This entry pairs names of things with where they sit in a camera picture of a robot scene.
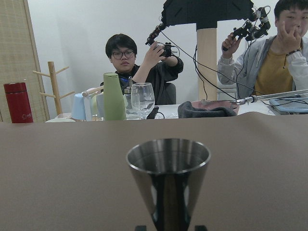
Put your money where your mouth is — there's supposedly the steel jigger measuring cup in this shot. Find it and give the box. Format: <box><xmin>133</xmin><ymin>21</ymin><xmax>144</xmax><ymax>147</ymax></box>
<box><xmin>126</xmin><ymin>138</ymin><xmax>211</xmax><ymax>231</ymax></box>

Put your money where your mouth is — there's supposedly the green tall cup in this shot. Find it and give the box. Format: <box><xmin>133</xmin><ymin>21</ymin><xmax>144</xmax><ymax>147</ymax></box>
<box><xmin>103</xmin><ymin>73</ymin><xmax>126</xmax><ymax>120</ymax></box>

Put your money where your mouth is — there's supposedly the light blue cup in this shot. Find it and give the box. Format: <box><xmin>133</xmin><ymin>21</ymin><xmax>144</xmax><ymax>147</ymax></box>
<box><xmin>71</xmin><ymin>93</ymin><xmax>86</xmax><ymax>120</ymax></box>

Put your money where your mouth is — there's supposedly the clear wine glass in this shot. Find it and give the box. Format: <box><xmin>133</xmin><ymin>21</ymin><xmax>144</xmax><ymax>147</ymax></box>
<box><xmin>131</xmin><ymin>83</ymin><xmax>155</xmax><ymax>119</ymax></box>

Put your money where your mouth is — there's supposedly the glass oil dispenser bottle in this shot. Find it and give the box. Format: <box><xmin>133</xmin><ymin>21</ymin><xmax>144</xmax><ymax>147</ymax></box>
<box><xmin>123</xmin><ymin>77</ymin><xmax>140</xmax><ymax>120</ymax></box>

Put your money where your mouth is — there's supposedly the dark grey cloth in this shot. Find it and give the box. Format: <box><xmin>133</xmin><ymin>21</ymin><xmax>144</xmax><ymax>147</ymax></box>
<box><xmin>178</xmin><ymin>101</ymin><xmax>237</xmax><ymax>118</ymax></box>

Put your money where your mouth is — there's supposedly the person with glasses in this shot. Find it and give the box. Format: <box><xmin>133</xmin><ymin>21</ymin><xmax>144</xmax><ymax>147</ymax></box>
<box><xmin>105</xmin><ymin>34</ymin><xmax>183</xmax><ymax>105</ymax></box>

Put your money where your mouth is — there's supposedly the wooden mug tree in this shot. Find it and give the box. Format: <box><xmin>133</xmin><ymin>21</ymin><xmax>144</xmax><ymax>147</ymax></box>
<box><xmin>33</xmin><ymin>61</ymin><xmax>75</xmax><ymax>115</ymax></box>

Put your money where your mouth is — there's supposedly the red thermos bottle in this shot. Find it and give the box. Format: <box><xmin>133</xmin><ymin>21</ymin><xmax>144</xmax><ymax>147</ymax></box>
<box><xmin>3</xmin><ymin>82</ymin><xmax>33</xmax><ymax>123</ymax></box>

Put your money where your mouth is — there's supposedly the person in yellow shirt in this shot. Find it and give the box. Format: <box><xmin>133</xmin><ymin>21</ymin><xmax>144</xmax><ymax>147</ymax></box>
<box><xmin>217</xmin><ymin>0</ymin><xmax>308</xmax><ymax>98</ymax></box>

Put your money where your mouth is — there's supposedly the teach pendant tablet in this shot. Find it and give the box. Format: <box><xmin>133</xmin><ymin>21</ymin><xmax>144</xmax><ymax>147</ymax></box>
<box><xmin>269</xmin><ymin>97</ymin><xmax>308</xmax><ymax>115</ymax></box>

